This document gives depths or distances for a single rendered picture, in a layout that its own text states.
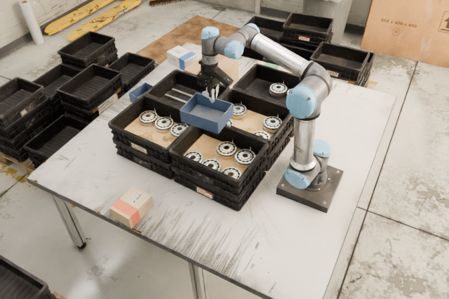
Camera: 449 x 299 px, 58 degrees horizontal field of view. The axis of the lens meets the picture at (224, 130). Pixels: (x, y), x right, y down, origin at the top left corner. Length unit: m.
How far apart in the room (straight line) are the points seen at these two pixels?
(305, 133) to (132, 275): 1.50
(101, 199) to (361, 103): 1.65
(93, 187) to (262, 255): 0.93
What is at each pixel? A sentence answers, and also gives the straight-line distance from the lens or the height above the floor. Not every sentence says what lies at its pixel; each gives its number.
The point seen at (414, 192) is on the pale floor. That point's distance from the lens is 3.21.
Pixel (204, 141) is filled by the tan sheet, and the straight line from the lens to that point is 2.12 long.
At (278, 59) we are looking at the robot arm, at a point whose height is 1.38.
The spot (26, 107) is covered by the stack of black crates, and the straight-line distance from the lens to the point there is 3.20.
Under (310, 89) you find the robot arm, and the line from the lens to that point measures 1.54.
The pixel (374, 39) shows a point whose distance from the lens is 4.65.
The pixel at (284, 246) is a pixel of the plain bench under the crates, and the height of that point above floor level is 0.70.
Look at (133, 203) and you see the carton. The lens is 1.97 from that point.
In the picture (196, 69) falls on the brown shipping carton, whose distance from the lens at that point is 2.62.
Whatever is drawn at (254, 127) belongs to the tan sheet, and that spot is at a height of 0.83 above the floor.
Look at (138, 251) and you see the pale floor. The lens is 2.75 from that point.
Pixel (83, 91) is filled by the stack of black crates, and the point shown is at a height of 0.49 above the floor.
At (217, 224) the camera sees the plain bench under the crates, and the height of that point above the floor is 0.70.
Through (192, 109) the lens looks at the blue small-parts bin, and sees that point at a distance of 1.95.
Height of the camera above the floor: 2.28
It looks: 42 degrees down
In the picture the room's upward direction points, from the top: 2 degrees counter-clockwise
